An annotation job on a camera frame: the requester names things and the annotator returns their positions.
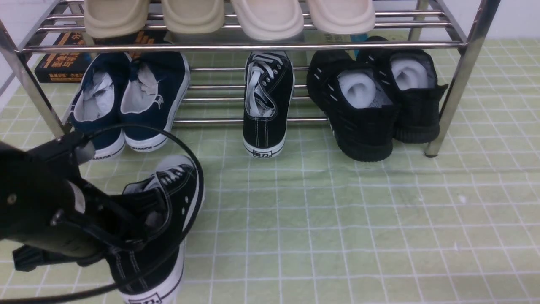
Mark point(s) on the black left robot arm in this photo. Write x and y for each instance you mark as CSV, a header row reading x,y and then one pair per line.
x,y
49,169

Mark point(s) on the black canvas sneaker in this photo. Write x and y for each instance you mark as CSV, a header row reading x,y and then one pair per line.
x,y
167,202
269,88

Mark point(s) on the navy canvas sneaker right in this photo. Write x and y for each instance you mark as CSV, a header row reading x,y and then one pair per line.
x,y
156,87

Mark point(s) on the black knit sneaker right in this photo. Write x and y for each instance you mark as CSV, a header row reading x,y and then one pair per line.
x,y
411,78

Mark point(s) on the beige slipper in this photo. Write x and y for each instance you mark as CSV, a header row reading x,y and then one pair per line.
x,y
193,16
114,18

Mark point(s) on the navy canvas sneaker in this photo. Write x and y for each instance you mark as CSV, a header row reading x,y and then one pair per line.
x,y
156,87
96,105

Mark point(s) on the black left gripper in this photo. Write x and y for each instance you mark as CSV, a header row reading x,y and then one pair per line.
x,y
52,231

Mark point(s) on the cream slipper far right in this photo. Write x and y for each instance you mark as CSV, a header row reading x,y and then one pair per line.
x,y
342,17

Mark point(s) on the black knit sneaker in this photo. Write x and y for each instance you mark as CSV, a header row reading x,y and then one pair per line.
x,y
411,78
358,102

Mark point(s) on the cream slipper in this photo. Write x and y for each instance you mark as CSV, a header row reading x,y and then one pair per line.
x,y
342,17
269,20

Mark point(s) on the green checkered floor mat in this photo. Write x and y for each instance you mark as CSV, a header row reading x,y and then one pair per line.
x,y
313,226

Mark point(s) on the navy canvas sneaker left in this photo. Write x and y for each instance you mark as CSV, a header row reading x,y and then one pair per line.
x,y
96,105

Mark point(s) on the silver metal shoe rack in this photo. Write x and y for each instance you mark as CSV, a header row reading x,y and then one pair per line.
x,y
431,26

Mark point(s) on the black orange book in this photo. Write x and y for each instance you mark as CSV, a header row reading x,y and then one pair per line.
x,y
70,67

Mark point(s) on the beige slipper far left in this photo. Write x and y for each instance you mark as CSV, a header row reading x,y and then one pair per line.
x,y
114,18

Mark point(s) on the black knit sneaker left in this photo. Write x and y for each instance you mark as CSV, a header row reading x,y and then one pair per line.
x,y
358,102

